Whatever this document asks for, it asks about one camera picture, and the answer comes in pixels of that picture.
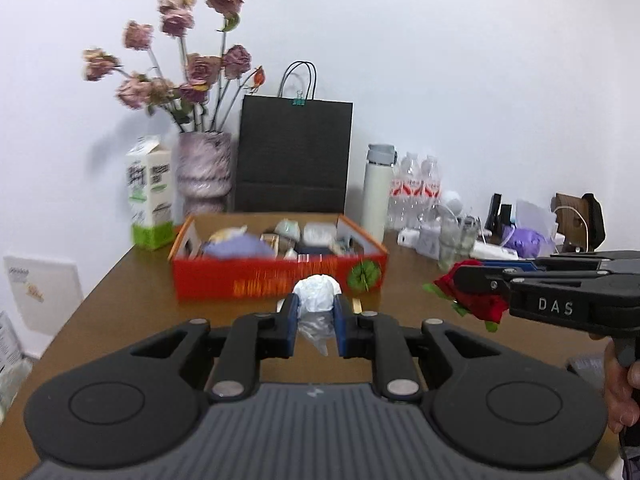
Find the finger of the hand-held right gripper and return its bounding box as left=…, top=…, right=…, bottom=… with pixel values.
left=477, top=258, right=540, bottom=273
left=452, top=264, right=516, bottom=297

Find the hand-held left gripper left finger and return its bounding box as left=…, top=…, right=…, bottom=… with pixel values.
left=129, top=294, right=301, bottom=402

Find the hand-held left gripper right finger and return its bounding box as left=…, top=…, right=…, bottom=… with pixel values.
left=334, top=294, right=493, bottom=403

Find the red artificial rose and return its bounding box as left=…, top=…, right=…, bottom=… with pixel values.
left=424, top=260, right=511, bottom=333

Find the white plastic bag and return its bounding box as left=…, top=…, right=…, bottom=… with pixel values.
left=292, top=275, right=343, bottom=356

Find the red cardboard box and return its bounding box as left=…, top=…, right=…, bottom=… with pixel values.
left=169, top=212, right=390, bottom=303

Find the wooden desktop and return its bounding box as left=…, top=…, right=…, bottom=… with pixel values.
left=0, top=227, right=640, bottom=480

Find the person's right hand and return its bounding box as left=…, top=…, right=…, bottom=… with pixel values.
left=602, top=337, right=640, bottom=433

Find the white flat box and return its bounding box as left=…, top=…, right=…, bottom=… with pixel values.
left=472, top=240, right=519, bottom=261

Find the purple plastic bag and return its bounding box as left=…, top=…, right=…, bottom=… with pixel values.
left=502, top=225, right=557, bottom=258

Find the black stand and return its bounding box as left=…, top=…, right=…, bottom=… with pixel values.
left=487, top=193, right=513, bottom=241

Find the green paper flower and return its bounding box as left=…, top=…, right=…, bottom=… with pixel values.
left=348, top=259, right=383, bottom=313

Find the printed tin box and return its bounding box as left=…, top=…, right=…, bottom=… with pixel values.
left=417, top=222, right=443, bottom=261

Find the wooden phone stand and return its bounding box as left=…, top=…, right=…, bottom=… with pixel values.
left=554, top=191, right=591, bottom=252

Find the white round device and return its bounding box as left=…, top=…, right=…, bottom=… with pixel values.
left=442, top=190, right=466, bottom=217

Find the white power adapter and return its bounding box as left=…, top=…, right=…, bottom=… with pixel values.
left=398, top=228, right=426, bottom=250

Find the black upright device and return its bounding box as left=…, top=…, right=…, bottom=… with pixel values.
left=581, top=193, right=607, bottom=252

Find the purple cloth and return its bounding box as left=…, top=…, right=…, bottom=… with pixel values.
left=201, top=237, right=274, bottom=261

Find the white crumpled tissue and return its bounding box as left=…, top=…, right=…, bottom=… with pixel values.
left=302, top=223, right=337, bottom=246

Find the pale green crumpled wrapper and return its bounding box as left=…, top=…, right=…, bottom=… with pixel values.
left=274, top=218, right=302, bottom=242

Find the cream crumpled paper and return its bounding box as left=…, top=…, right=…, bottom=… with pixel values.
left=207, top=227, right=249, bottom=246

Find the wrapped water bottle pack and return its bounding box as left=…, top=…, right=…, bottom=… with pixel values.
left=389, top=152, right=443, bottom=231

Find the white thermos bottle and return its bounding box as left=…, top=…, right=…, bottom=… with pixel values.
left=361, top=143, right=398, bottom=244

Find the black paper bag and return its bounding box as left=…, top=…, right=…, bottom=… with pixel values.
left=234, top=60, right=353, bottom=214

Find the pink marbled vase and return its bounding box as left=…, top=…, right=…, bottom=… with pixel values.
left=177, top=131, right=233, bottom=221

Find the white green milk carton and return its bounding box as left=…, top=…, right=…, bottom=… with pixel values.
left=125, top=135, right=176, bottom=251

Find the white square panel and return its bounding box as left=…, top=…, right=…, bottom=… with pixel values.
left=4, top=255, right=84, bottom=334

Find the dried pink roses bouquet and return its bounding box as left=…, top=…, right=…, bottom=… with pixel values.
left=82, top=0, right=266, bottom=134

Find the clear plastic bag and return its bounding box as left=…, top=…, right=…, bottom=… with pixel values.
left=0, top=310, right=33, bottom=413

